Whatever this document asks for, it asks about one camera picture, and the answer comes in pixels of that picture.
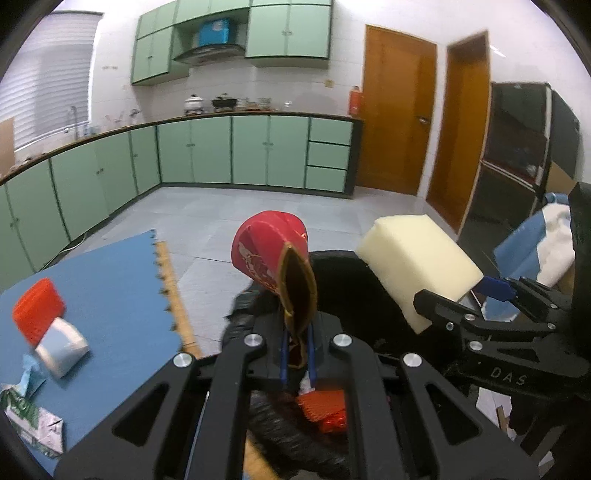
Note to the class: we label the open wooden door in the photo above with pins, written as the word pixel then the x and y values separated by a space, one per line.
pixel 461 138

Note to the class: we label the white cooking pot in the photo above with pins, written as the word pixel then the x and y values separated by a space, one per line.
pixel 194 104

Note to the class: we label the silver paper cup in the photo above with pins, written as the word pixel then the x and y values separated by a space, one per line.
pixel 62 345

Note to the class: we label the closed wooden door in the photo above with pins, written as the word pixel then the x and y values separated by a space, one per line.
pixel 392 115

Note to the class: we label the red paper bag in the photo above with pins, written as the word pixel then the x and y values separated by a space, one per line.
pixel 263 244

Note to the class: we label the black wok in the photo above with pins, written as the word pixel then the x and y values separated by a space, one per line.
pixel 225 102

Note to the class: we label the black glass cabinet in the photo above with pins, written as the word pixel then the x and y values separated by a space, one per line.
pixel 508 138

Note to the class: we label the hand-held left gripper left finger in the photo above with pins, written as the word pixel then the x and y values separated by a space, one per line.
pixel 283 367

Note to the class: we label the green wall cabinets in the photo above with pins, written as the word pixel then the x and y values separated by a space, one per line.
pixel 286 32

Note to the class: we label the brown cardboard board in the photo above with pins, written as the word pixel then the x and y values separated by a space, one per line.
pixel 6 147

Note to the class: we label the metal faucet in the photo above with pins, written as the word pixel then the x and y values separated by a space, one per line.
pixel 73 117

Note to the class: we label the blue scalloped table mat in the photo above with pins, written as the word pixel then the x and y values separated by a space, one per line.
pixel 115 300

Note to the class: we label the shiny red wrapper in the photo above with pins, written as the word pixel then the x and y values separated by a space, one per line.
pixel 334 422

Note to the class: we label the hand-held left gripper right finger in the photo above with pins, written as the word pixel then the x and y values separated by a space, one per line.
pixel 313 364

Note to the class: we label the white window blind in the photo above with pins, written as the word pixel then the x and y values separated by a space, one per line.
pixel 51 83

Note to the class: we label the pale yellow sponge block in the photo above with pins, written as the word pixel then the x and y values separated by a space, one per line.
pixel 415 258

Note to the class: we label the blue box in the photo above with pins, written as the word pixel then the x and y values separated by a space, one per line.
pixel 214 32

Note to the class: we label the round bin with black bag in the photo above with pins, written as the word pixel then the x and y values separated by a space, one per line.
pixel 351 295

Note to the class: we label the range hood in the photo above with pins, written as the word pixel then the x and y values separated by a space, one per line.
pixel 207 54

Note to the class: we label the blue cloth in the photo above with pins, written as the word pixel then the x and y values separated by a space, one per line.
pixel 521 249

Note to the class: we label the green and white carton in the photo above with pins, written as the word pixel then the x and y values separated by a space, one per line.
pixel 37 424

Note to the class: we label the red foam net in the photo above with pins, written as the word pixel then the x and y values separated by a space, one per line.
pixel 321 401
pixel 37 307

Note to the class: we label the green base cabinets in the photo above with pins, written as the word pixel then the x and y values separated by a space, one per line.
pixel 207 147

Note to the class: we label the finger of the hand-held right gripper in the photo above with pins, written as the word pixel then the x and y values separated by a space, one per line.
pixel 443 307
pixel 497 288

